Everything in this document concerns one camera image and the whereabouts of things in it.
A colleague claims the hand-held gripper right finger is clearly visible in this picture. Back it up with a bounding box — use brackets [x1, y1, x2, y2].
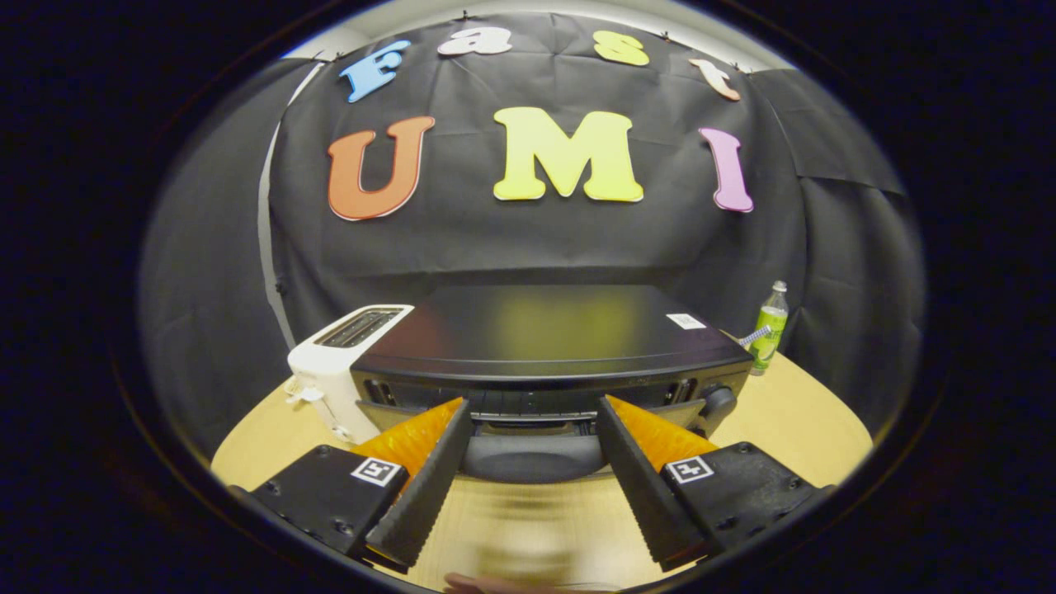
[596, 394, 836, 573]

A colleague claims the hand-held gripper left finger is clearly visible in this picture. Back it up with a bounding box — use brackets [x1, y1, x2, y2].
[247, 398, 473, 574]

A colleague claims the black toaster oven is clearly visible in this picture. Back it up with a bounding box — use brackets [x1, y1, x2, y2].
[351, 285, 753, 485]

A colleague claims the white slot toaster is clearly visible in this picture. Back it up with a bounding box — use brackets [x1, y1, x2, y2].
[286, 304, 415, 446]

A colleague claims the green drink bottle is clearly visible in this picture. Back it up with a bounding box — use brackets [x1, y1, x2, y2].
[747, 280, 790, 377]

